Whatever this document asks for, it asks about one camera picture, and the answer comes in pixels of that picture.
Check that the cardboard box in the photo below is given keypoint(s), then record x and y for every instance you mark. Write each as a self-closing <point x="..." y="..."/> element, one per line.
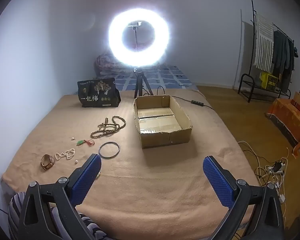
<point x="165" y="137"/>

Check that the black tripod stand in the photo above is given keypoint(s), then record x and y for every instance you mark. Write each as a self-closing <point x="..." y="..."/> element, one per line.
<point x="139" y="80"/>

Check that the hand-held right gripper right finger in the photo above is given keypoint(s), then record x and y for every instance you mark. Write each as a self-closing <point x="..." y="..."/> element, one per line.
<point x="217" y="180"/>

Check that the yellow plastic crate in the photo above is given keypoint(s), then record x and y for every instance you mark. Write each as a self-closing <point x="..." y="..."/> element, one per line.
<point x="268" y="80"/>

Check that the phone holder clamp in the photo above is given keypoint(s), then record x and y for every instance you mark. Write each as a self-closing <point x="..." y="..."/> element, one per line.
<point x="135" y="24"/>

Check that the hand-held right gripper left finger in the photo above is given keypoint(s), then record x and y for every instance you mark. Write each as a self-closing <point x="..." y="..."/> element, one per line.
<point x="87" y="177"/>

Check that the black charger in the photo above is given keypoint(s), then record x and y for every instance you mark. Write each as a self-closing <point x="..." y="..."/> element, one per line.
<point x="277" y="166"/>

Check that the folded patterned quilt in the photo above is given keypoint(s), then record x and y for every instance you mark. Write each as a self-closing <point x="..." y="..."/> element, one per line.
<point x="103" y="62"/>

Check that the white striped hanging cloth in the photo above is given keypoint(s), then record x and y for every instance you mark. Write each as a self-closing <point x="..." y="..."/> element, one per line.
<point x="263" y="45"/>

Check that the blue checked bed sheet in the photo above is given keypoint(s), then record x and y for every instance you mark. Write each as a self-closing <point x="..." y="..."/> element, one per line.
<point x="170" y="77"/>

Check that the black bangle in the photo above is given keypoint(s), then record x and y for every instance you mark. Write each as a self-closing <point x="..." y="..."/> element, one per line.
<point x="100" y="152"/>

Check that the black metal clothes rack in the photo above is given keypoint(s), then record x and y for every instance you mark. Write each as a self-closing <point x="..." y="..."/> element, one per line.
<point x="247" y="74"/>

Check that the orange cloth covered table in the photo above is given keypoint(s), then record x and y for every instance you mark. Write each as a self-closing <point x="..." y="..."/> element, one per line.
<point x="290" y="120"/>

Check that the dark hanging clothes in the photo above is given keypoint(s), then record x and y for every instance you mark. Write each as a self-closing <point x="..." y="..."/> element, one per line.
<point x="281" y="52"/>

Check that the black printed snack bag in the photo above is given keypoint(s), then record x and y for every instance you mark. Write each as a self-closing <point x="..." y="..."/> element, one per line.
<point x="97" y="97"/>

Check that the white power strip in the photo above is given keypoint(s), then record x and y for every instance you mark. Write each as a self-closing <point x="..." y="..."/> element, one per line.
<point x="277" y="172"/>

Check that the striped pants leg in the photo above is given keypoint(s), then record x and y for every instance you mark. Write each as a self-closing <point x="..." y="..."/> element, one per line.
<point x="15" y="210"/>

